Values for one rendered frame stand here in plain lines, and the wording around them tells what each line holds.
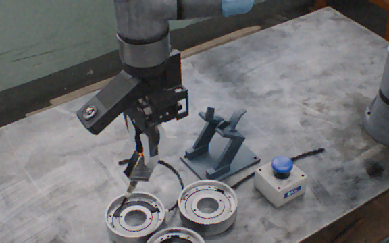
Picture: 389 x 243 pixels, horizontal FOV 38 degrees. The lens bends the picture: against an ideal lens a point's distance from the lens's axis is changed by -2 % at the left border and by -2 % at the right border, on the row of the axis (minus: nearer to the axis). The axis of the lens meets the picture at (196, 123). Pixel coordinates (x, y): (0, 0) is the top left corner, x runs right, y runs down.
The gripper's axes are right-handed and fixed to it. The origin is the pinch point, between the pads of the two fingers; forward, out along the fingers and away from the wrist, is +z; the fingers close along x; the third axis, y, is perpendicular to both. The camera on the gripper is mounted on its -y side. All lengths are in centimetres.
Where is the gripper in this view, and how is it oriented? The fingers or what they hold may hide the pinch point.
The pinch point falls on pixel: (143, 160)
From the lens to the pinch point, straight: 96.5
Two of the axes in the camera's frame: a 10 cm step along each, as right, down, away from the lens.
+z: 0.2, 7.7, 6.4
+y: 8.3, -3.7, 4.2
